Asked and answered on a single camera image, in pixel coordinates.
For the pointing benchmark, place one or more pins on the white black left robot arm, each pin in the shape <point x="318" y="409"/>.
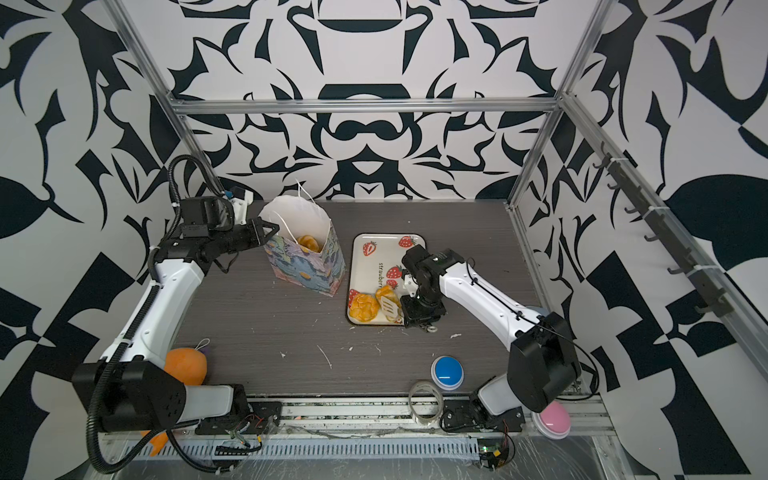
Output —
<point x="128" y="388"/>

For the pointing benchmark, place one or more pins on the floral white paper bag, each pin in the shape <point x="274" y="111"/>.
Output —
<point x="298" y="214"/>

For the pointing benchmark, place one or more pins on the white strawberry tray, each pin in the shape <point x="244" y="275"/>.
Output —
<point x="377" y="263"/>

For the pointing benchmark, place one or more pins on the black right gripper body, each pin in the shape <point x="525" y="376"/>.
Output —
<point x="422" y="306"/>

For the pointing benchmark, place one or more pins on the blue push button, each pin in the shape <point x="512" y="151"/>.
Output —
<point x="447" y="373"/>

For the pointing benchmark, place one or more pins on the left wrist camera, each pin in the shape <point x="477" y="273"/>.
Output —
<point x="240" y="199"/>

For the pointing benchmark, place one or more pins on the croissant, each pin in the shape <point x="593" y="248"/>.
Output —
<point x="389" y="292"/>

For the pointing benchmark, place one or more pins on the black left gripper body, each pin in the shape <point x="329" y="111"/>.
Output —
<point x="241" y="236"/>

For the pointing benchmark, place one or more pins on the wall hook rail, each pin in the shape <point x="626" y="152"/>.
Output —
<point x="689" y="259"/>

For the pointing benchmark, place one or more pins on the ring donut bread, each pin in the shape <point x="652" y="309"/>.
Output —
<point x="308" y="243"/>

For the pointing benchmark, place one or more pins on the clear tape roll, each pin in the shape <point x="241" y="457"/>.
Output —
<point x="425" y="403"/>

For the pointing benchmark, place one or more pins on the small circuit board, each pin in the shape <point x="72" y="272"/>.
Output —
<point x="495" y="455"/>

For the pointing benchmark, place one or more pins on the round bread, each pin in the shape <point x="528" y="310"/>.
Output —
<point x="364" y="308"/>

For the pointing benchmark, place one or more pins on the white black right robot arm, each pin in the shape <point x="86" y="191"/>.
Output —
<point x="542" y="357"/>

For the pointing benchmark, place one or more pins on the orange plush toy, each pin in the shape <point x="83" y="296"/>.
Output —
<point x="188" y="365"/>

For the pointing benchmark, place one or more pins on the pale blue lid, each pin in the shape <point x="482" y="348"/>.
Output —
<point x="540" y="311"/>

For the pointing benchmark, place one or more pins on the pink push button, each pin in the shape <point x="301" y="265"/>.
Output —
<point x="553" y="422"/>

